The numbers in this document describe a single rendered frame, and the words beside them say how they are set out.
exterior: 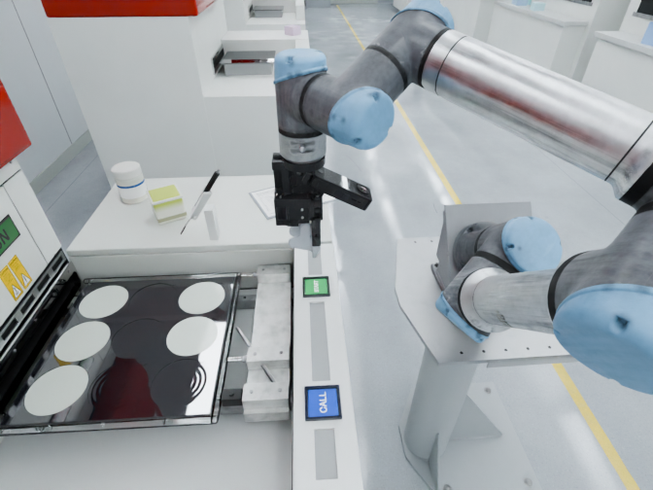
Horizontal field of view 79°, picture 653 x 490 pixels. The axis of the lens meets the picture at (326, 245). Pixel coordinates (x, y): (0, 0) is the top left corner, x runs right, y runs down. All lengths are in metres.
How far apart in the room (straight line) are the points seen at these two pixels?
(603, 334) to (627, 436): 1.67
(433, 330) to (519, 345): 0.19
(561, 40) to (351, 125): 4.58
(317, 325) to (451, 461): 1.07
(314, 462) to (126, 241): 0.68
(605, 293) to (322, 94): 0.37
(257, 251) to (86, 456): 0.51
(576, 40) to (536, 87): 4.60
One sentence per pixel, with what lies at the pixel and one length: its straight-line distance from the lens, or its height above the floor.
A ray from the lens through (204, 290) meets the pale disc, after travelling 0.95.
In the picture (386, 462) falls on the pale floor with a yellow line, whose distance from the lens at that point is 1.69.
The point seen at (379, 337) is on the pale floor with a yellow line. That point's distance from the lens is 1.99.
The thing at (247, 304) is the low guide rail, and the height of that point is 0.84.
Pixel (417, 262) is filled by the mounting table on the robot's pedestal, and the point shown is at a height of 0.82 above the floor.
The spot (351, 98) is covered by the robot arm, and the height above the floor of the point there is 1.38.
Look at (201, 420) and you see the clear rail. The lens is 0.75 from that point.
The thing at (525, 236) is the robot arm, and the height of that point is 1.10.
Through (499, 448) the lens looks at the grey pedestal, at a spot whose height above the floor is 0.01.
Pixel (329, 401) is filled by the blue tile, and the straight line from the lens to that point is 0.66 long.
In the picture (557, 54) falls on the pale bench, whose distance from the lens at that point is 5.05.
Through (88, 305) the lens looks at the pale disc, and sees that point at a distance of 1.02.
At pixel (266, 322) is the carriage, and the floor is 0.88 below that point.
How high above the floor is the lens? 1.54
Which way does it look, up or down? 38 degrees down
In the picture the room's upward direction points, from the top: straight up
